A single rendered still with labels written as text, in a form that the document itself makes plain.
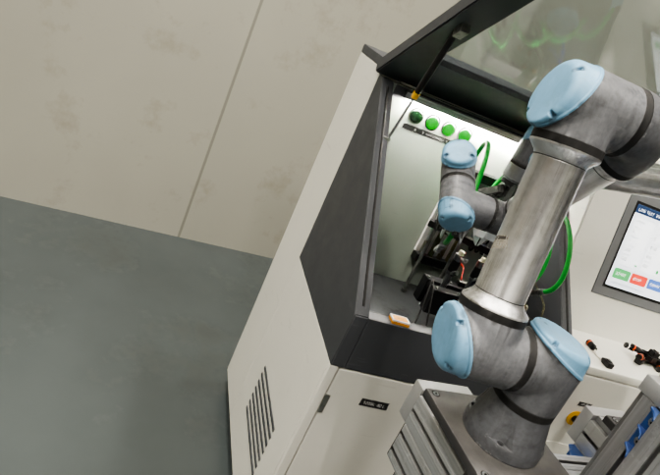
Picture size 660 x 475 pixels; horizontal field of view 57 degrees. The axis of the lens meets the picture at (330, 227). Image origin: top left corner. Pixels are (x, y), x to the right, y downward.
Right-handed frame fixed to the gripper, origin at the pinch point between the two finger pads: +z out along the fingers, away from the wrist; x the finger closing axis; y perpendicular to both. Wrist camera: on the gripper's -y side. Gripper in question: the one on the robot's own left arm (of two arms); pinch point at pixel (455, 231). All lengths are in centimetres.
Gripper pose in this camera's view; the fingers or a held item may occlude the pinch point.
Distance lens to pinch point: 163.8
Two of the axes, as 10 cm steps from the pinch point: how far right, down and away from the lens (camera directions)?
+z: 1.3, 5.5, 8.3
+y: -4.1, 7.9, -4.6
